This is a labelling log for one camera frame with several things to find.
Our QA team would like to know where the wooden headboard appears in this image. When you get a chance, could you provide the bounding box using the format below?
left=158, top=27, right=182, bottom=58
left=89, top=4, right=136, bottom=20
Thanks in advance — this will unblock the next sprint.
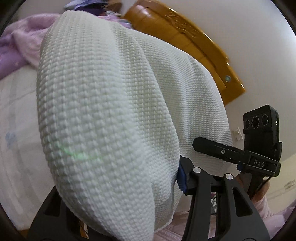
left=124, top=1, right=245, bottom=104

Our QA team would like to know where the black camera box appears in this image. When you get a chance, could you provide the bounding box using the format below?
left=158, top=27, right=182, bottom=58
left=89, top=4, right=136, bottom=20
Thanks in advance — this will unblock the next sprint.
left=243, top=104, right=282, bottom=161

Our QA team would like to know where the white button jacket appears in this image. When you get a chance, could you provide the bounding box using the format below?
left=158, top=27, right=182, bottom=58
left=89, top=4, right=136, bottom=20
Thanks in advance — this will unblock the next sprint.
left=37, top=11, right=232, bottom=240

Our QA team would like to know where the wall socket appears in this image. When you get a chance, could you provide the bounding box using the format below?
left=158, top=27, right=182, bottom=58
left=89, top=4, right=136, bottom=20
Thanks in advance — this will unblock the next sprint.
left=231, top=127, right=243, bottom=142

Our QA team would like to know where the floral bed sheet mattress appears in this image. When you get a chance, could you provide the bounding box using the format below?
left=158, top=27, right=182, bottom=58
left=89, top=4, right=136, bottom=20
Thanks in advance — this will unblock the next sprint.
left=1, top=65, right=54, bottom=230

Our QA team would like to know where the purple floral quilt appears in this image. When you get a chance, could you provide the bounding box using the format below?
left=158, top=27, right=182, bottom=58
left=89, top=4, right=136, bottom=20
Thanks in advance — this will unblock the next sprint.
left=1, top=13, right=60, bottom=78

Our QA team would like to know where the right hand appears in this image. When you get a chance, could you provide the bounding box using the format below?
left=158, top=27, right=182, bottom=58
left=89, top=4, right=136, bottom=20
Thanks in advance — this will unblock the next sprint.
left=235, top=174, right=270, bottom=204

